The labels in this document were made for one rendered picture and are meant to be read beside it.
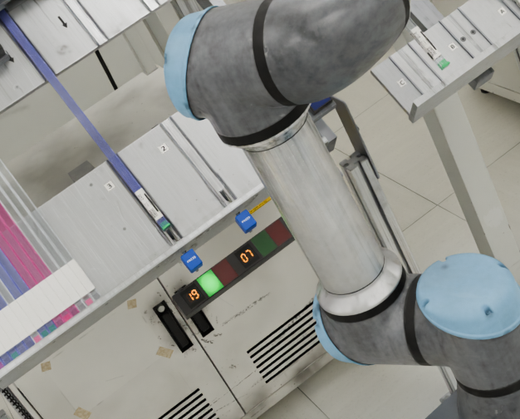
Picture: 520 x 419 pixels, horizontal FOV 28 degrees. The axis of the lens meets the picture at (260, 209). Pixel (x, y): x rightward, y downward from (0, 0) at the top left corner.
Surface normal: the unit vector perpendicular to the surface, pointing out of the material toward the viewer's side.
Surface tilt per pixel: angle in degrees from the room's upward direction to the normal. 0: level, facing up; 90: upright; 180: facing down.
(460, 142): 90
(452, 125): 90
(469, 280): 8
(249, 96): 107
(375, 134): 0
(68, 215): 45
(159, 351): 90
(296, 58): 73
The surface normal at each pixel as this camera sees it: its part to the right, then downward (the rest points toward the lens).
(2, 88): 0.02, -0.30
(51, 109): 0.44, 0.33
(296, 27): -0.22, -0.14
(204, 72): -0.52, 0.33
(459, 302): -0.30, -0.75
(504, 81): -0.79, 0.57
